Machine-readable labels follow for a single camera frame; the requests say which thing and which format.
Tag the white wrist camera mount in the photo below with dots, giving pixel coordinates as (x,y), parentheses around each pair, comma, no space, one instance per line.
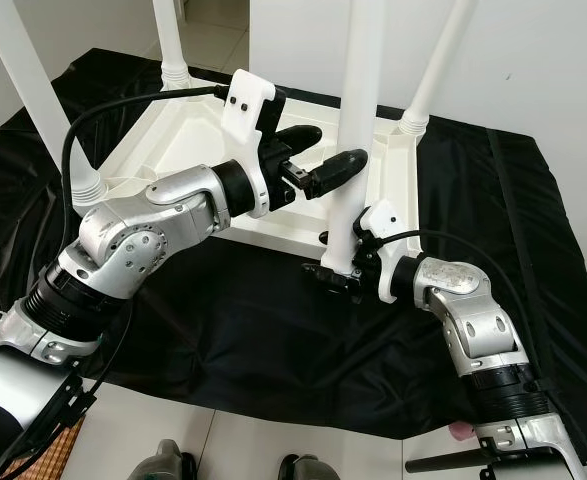
(381,220)
(248,105)

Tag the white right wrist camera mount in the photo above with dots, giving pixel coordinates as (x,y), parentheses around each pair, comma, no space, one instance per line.
(381,220)

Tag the black table cloth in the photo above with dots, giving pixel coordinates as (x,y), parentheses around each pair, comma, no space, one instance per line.
(233,330)

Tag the grey right robot foot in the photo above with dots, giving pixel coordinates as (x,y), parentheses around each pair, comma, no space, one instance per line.
(313,468)

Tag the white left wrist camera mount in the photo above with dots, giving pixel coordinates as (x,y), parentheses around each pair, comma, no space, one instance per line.
(248,105)

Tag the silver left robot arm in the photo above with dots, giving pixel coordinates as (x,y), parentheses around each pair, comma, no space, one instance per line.
(133,230)

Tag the grey robot foot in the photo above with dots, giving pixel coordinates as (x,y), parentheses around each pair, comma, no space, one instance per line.
(168,462)
(313,468)

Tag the black metal table leg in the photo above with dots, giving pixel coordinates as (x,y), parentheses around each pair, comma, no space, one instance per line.
(443,461)

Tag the grey left robot foot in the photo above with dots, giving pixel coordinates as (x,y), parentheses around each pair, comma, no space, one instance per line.
(168,462)

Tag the white plastic table leg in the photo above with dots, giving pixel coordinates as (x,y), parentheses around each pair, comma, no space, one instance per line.
(438,65)
(171,40)
(358,80)
(43,100)

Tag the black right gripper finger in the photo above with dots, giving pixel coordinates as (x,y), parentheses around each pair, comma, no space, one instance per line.
(333,279)

